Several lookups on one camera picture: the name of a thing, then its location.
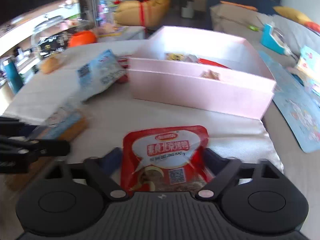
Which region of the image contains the red Beijing duck snack packet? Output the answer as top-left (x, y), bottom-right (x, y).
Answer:
top-left (120, 125), bottom-right (213, 195)

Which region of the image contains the small bread bun packet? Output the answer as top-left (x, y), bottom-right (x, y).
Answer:
top-left (40, 55), bottom-right (64, 74)

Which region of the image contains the blue white snack packet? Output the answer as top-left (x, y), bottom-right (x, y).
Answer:
top-left (76, 49), bottom-right (126, 101)

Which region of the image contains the yellow rice cracker packet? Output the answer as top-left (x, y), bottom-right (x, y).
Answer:
top-left (166, 53), bottom-right (189, 62)

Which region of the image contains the light blue cartoon mat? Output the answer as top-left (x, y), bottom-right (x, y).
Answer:
top-left (258, 51), bottom-right (319, 153)

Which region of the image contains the pink cardboard box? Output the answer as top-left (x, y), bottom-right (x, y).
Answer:
top-left (128, 26), bottom-right (276, 120)

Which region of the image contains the black plum snack bag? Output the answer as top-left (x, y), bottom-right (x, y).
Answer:
top-left (33, 31), bottom-right (71, 59)

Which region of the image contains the orange round pumpkin container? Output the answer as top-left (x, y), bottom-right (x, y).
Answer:
top-left (68, 30), bottom-right (97, 48)

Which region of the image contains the white low side table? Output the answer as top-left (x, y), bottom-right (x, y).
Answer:
top-left (98, 26), bottom-right (145, 42)

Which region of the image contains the blue tissue box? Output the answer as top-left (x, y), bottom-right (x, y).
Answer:
top-left (260, 22), bottom-right (291, 56)

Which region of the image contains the green toy on sofa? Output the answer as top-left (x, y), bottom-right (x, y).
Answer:
top-left (247, 25), bottom-right (260, 32)

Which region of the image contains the grey covered sofa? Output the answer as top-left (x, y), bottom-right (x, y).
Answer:
top-left (210, 4), bottom-right (319, 67)

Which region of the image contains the colourful bottles cluster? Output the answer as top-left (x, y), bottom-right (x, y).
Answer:
top-left (97, 0), bottom-right (122, 27)

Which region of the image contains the yellow armchair with red ribbon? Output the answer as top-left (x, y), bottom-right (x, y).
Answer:
top-left (113, 0), bottom-right (170, 28)

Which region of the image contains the red cushion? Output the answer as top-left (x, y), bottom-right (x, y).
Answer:
top-left (304, 22), bottom-right (320, 33)

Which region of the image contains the yellow cushion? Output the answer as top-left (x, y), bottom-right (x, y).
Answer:
top-left (273, 6), bottom-right (312, 25)

